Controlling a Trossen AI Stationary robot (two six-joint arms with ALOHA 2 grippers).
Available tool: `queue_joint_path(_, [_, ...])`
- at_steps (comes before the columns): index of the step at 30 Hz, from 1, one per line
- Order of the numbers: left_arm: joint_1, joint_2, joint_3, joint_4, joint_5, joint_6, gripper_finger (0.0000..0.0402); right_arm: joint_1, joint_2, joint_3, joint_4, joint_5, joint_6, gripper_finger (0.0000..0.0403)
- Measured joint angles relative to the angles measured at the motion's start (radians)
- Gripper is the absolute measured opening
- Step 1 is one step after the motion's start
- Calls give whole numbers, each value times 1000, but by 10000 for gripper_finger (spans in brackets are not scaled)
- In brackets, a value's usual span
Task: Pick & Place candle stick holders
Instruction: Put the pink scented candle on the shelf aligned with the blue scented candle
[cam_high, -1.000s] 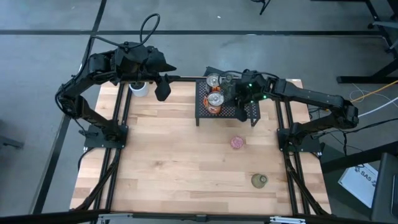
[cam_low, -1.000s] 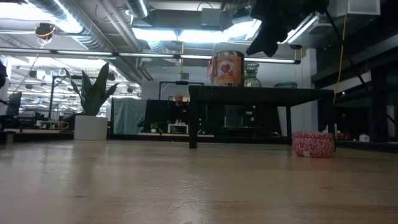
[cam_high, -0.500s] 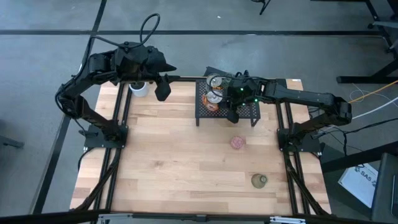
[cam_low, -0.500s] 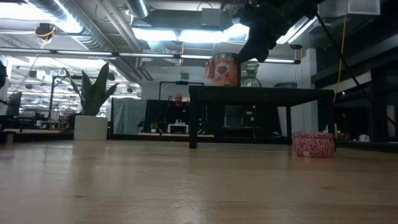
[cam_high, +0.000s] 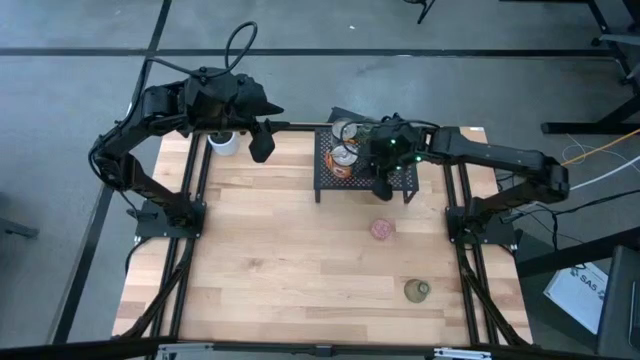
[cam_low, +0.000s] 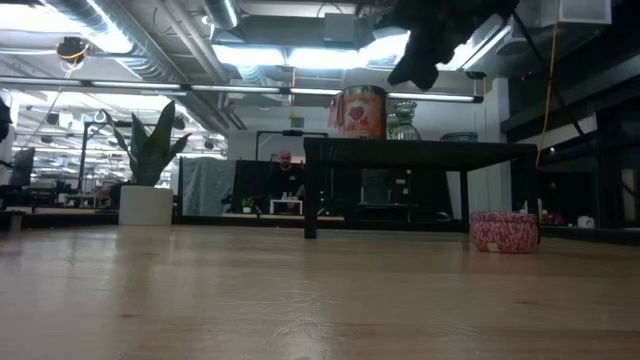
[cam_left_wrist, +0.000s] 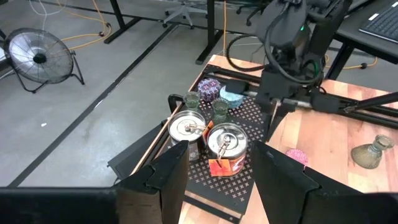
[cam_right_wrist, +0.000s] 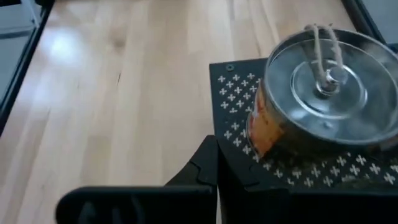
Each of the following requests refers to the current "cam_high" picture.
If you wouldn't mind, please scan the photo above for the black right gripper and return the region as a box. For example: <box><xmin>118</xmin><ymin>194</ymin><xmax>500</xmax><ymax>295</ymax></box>
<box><xmin>368</xmin><ymin>122</ymin><xmax>427</xmax><ymax>203</ymax></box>

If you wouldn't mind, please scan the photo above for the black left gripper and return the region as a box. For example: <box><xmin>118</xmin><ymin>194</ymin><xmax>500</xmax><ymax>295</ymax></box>
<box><xmin>227</xmin><ymin>73</ymin><xmax>277</xmax><ymax>164</ymax></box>

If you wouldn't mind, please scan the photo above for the pink patterned candle tin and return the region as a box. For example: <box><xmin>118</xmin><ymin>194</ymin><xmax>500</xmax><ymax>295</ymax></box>
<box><xmin>369</xmin><ymin>218</ymin><xmax>395</xmax><ymax>241</ymax></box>

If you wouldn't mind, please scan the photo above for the glass jar candle orange tag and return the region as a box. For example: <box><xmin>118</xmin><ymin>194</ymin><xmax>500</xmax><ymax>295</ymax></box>
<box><xmin>330</xmin><ymin>117</ymin><xmax>359</xmax><ymax>144</ymax></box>
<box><xmin>323</xmin><ymin>142</ymin><xmax>361</xmax><ymax>180</ymax></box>

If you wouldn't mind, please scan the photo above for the snake plant in white pot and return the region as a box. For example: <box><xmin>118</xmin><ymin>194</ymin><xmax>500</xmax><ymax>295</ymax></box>
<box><xmin>207</xmin><ymin>132</ymin><xmax>241</xmax><ymax>157</ymax></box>

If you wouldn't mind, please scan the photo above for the black mesh riser shelf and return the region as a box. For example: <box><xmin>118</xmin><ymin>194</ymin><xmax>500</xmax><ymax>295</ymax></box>
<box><xmin>312</xmin><ymin>105</ymin><xmax>420</xmax><ymax>205</ymax></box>

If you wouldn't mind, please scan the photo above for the white printed paper sheet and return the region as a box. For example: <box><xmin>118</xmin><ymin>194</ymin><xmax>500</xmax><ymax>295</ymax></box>
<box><xmin>542</xmin><ymin>261</ymin><xmax>609</xmax><ymax>335</ymax></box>

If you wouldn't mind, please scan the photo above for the black equipment case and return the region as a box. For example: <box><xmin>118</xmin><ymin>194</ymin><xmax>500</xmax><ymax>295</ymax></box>
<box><xmin>594</xmin><ymin>244</ymin><xmax>640</xmax><ymax>359</ymax></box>

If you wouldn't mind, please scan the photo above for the office chair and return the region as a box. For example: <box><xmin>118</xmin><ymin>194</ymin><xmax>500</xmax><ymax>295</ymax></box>
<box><xmin>591</xmin><ymin>32</ymin><xmax>640</xmax><ymax>84</ymax></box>

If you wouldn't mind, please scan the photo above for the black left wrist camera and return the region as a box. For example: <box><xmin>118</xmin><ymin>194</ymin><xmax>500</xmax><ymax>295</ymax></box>
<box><xmin>260</xmin><ymin>99</ymin><xmax>286</xmax><ymax>118</ymax></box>

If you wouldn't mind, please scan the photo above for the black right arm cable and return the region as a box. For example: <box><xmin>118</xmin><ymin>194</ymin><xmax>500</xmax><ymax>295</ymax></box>
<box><xmin>344</xmin><ymin>113</ymin><xmax>441</xmax><ymax>132</ymax></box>

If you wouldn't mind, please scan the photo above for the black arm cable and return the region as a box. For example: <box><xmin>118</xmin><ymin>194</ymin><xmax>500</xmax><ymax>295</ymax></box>
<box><xmin>344</xmin><ymin>113</ymin><xmax>441</xmax><ymax>132</ymax></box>
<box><xmin>142</xmin><ymin>20</ymin><xmax>259</xmax><ymax>81</ymax></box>

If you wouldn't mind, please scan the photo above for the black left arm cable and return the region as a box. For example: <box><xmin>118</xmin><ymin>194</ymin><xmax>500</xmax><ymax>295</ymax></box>
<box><xmin>142</xmin><ymin>20</ymin><xmax>259</xmax><ymax>81</ymax></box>

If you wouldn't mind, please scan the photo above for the black aluminium table frame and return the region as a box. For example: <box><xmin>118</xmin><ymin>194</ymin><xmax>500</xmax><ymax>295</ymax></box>
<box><xmin>112</xmin><ymin>119</ymin><xmax>534</xmax><ymax>360</ymax></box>

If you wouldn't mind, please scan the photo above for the black desk frame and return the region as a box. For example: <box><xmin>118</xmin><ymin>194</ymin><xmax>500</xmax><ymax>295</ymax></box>
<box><xmin>541</xmin><ymin>0</ymin><xmax>640</xmax><ymax>135</ymax></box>

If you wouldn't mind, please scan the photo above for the yellow floor cable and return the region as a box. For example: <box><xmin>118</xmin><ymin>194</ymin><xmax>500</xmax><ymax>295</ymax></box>
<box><xmin>562</xmin><ymin>127</ymin><xmax>640</xmax><ymax>167</ymax></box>

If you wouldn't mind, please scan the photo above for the white floor cable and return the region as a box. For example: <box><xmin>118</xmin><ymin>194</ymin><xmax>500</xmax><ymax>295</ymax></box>
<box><xmin>569</xmin><ymin>154</ymin><xmax>640</xmax><ymax>192</ymax></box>

